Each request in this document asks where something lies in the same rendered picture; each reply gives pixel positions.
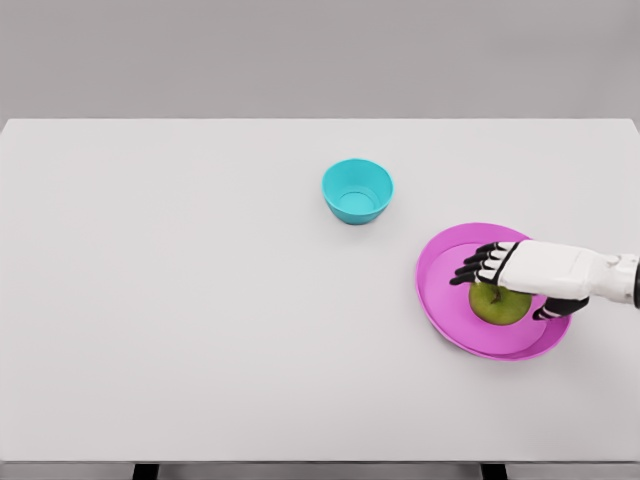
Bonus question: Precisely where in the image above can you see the green apple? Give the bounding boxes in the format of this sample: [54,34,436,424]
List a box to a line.
[467,281,533,327]

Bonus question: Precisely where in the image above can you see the pink plate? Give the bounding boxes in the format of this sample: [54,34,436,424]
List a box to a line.
[415,222,573,362]

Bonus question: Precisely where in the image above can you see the blue bowl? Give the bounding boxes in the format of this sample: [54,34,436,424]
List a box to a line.
[320,158,395,226]

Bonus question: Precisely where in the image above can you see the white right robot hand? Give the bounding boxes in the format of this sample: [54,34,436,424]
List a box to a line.
[449,240,597,322]

